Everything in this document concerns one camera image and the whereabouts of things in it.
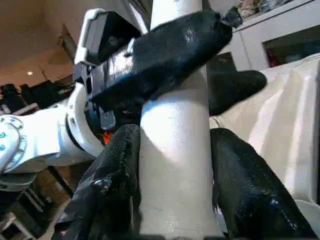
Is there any white cabinet with glass doors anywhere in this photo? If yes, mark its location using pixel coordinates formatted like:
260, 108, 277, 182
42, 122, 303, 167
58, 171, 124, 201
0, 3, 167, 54
217, 0, 320, 73

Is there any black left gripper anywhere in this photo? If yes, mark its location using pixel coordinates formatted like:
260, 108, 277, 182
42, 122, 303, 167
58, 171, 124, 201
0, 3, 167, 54
74, 6, 243, 131

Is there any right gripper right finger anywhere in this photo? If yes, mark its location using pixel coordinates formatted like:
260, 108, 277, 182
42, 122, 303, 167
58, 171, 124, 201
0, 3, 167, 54
211, 128, 318, 240

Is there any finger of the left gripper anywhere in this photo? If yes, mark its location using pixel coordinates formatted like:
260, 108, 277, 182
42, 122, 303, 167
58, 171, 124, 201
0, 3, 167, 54
207, 70, 267, 117

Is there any white plastic table leg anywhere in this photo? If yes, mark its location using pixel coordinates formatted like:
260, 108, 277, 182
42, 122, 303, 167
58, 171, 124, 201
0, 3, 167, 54
138, 0, 225, 240

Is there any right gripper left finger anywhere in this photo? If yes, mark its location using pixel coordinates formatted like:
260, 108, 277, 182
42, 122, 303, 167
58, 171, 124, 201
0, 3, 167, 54
51, 124, 142, 240

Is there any white plastic table top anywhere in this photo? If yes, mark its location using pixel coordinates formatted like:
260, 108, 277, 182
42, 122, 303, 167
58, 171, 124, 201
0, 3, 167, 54
208, 56, 320, 240

